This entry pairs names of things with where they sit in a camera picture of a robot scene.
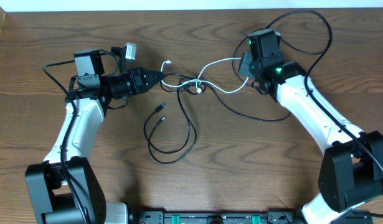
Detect white cable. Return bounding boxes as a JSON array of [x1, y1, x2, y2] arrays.
[[159, 57, 250, 95]]

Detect short black cable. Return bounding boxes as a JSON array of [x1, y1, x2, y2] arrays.
[[143, 72, 207, 165]]

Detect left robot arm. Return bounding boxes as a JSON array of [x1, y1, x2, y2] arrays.
[[25, 43, 164, 223]]

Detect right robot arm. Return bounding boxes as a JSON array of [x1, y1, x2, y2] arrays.
[[239, 28, 383, 223]]

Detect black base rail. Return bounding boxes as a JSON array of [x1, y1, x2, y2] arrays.
[[128, 210, 374, 224]]

